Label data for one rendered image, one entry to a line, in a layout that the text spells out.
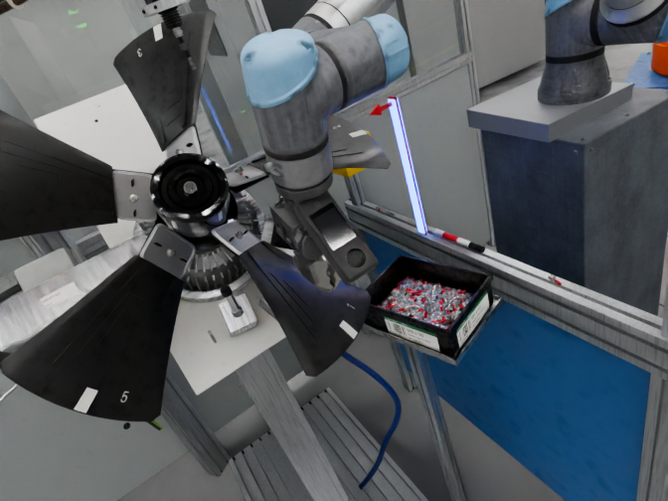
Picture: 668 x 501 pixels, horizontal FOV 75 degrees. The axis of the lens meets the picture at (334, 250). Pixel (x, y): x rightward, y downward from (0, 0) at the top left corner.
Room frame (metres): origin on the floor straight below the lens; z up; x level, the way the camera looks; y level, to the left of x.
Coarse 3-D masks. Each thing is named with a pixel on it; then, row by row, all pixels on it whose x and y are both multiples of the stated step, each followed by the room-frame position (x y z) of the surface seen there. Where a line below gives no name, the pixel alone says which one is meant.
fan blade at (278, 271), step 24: (264, 264) 0.62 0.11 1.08; (288, 264) 0.65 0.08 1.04; (264, 288) 0.57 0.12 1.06; (288, 288) 0.59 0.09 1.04; (312, 288) 0.61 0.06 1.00; (336, 288) 0.64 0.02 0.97; (360, 288) 0.65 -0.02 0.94; (288, 312) 0.54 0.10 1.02; (312, 312) 0.56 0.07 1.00; (336, 312) 0.58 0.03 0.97; (360, 312) 0.59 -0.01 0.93; (288, 336) 0.51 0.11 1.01; (312, 336) 0.52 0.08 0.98; (336, 336) 0.53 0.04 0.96; (312, 360) 0.49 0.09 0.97; (336, 360) 0.50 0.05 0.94
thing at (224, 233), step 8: (232, 224) 0.71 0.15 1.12; (240, 224) 0.72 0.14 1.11; (216, 232) 0.65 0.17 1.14; (224, 232) 0.67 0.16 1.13; (232, 232) 0.68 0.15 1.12; (248, 232) 0.71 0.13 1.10; (224, 240) 0.64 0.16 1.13; (240, 240) 0.67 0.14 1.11; (248, 240) 0.68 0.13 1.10; (256, 240) 0.70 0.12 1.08; (232, 248) 0.63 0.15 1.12; (240, 248) 0.64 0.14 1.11; (248, 248) 0.65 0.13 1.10
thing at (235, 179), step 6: (246, 168) 0.79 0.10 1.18; (252, 168) 0.78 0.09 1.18; (228, 174) 0.78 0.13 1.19; (234, 174) 0.77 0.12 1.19; (246, 174) 0.75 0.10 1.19; (252, 174) 0.74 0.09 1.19; (258, 174) 0.73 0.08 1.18; (264, 174) 0.72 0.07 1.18; (234, 180) 0.73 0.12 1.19; (240, 180) 0.72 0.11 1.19; (246, 180) 0.71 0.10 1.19; (252, 180) 0.71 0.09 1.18; (234, 186) 0.70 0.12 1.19
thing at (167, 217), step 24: (168, 168) 0.69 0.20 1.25; (192, 168) 0.69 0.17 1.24; (216, 168) 0.69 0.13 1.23; (168, 192) 0.66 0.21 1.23; (216, 192) 0.67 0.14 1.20; (168, 216) 0.63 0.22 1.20; (192, 216) 0.63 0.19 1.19; (216, 216) 0.65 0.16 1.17; (192, 240) 0.71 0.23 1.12; (216, 240) 0.71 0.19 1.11
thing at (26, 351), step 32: (96, 288) 0.57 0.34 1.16; (128, 288) 0.59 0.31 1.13; (160, 288) 0.62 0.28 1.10; (64, 320) 0.53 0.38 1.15; (96, 320) 0.55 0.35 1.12; (128, 320) 0.56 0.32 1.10; (160, 320) 0.59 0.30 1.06; (32, 352) 0.50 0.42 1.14; (64, 352) 0.51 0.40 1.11; (96, 352) 0.52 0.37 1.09; (128, 352) 0.54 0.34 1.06; (160, 352) 0.57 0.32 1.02; (32, 384) 0.48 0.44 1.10; (64, 384) 0.49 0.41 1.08; (96, 384) 0.50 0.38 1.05; (128, 384) 0.52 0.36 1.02; (160, 384) 0.54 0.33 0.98; (96, 416) 0.48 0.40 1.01; (128, 416) 0.50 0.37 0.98
